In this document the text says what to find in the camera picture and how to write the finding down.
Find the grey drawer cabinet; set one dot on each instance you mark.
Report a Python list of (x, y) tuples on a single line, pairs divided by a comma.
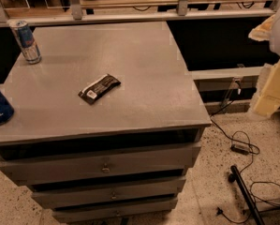
[(157, 102)]

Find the black power adapter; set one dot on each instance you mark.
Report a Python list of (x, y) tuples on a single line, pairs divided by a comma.
[(240, 149)]

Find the middle grey drawer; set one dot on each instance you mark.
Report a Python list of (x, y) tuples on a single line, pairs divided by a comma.
[(109, 192)]

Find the black rxbar chocolate wrapper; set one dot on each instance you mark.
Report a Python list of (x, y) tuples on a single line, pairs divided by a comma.
[(98, 89)]

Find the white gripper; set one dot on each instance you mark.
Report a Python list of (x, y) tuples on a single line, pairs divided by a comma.
[(266, 101)]

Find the top grey drawer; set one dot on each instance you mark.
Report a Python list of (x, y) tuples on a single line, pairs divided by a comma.
[(72, 167)]

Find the black stand leg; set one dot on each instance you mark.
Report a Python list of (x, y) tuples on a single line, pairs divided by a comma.
[(235, 176)]

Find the grey drawer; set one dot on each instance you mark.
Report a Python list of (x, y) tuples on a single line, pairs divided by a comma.
[(116, 210), (72, 167), (109, 192)]

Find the bottom grey drawer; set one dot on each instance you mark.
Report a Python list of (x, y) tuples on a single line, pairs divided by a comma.
[(116, 210)]

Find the metal railing frame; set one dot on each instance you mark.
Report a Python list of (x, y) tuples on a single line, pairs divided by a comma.
[(183, 10)]

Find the red bull can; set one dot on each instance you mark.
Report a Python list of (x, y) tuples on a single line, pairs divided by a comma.
[(26, 41)]

